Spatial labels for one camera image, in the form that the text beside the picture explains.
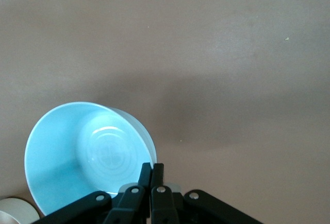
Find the blue bowl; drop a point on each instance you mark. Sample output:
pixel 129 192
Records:
pixel 64 146

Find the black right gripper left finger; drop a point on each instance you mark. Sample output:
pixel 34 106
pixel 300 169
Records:
pixel 129 203

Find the brown table mat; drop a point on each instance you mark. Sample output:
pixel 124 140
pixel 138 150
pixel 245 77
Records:
pixel 219 67

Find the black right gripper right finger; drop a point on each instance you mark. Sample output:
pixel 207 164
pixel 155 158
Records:
pixel 165 206

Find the white bowl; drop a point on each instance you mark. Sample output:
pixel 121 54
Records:
pixel 15 209

